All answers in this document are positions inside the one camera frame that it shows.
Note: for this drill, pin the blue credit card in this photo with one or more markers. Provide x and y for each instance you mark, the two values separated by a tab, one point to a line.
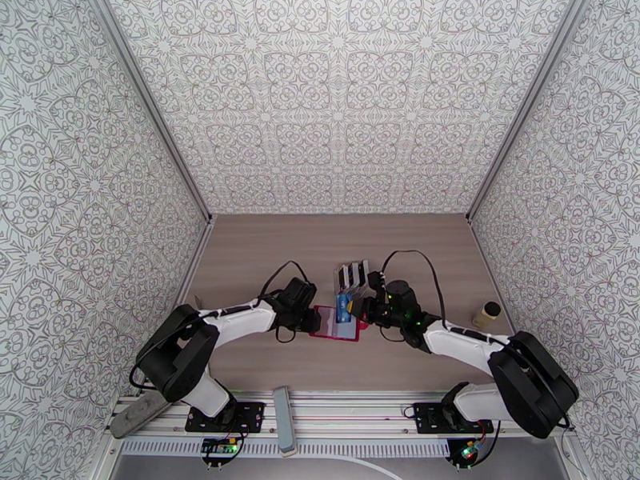
343	308

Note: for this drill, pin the red leather card holder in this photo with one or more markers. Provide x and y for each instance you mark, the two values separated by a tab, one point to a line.
322	321

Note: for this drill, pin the fanned stack of cards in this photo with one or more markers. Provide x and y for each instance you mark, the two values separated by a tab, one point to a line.
345	278

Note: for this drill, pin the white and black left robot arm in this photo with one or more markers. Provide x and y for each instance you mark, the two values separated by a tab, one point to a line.
175	358

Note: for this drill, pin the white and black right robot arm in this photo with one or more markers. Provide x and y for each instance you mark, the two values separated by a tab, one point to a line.
530	388

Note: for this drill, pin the beige cylinder with black cap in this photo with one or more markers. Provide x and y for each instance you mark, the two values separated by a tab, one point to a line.
486	316

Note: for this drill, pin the grey upright bar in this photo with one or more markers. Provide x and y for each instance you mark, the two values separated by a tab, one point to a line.
284	418

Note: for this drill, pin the white slotted vent strip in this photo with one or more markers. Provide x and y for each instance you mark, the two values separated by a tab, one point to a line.
350	448

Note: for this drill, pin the small circuit board blue parts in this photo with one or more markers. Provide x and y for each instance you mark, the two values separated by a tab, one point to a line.
217	447

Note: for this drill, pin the small circuit board green light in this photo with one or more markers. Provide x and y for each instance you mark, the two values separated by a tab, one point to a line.
469	451

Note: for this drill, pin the grey flat stone-like slab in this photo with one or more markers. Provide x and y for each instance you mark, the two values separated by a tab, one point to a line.
135	416

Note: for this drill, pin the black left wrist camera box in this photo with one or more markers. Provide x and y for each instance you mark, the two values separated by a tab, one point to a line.
298	292

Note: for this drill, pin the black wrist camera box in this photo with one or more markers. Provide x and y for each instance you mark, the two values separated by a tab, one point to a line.
376	282
298	292

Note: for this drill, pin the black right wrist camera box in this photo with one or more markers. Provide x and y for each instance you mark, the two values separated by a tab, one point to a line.
376	282

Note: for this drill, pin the aluminium mounting rail frame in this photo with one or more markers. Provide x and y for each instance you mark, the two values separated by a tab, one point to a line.
350	411

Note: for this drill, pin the aluminium table side rail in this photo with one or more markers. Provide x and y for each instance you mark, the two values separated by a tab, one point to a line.
473	231
206	233

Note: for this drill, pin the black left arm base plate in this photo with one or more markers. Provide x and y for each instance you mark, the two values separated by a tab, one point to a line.
250	416

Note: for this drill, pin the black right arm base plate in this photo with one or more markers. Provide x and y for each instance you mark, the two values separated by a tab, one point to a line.
427	418

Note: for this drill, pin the aluminium corner post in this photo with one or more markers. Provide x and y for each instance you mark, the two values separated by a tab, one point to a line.
531	93
146	93

